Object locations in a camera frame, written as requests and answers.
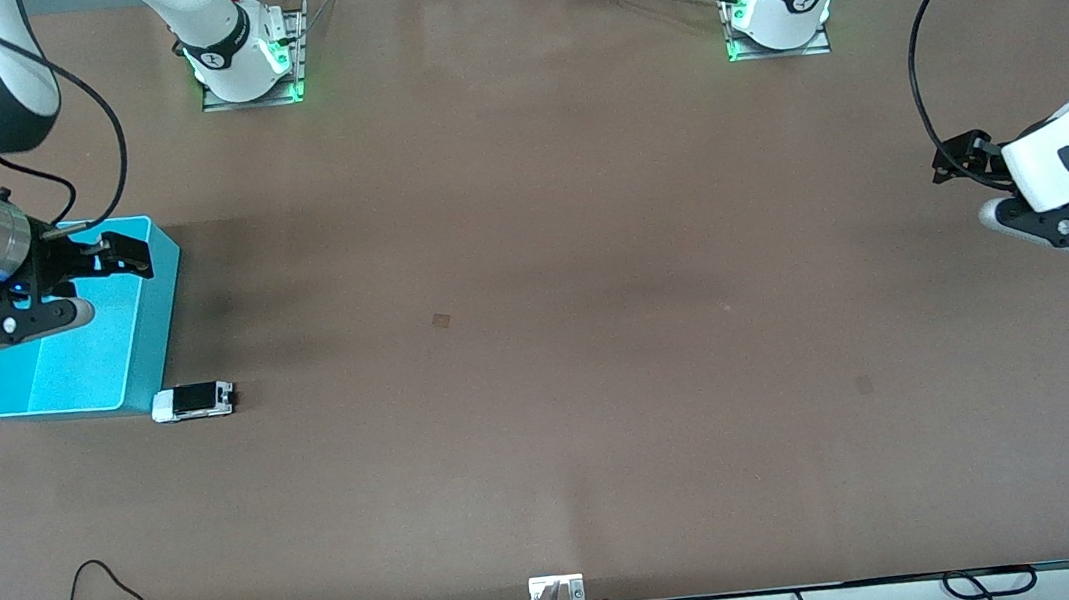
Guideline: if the turquoise plastic bin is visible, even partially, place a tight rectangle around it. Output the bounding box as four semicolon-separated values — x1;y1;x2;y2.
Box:
0;210;199;432

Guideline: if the white mounting plate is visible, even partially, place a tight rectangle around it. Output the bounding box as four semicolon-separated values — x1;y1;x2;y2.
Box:
527;572;587;600

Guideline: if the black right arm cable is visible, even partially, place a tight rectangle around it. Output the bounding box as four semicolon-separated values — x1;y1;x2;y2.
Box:
0;144;82;233
0;0;137;243

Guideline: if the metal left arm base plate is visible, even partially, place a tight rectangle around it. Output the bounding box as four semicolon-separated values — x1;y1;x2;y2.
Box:
720;0;834;66

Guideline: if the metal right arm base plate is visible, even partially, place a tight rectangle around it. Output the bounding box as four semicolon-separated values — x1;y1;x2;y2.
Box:
189;0;318;114

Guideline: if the black coiled cable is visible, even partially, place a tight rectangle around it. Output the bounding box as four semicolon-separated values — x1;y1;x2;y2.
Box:
941;563;1040;600

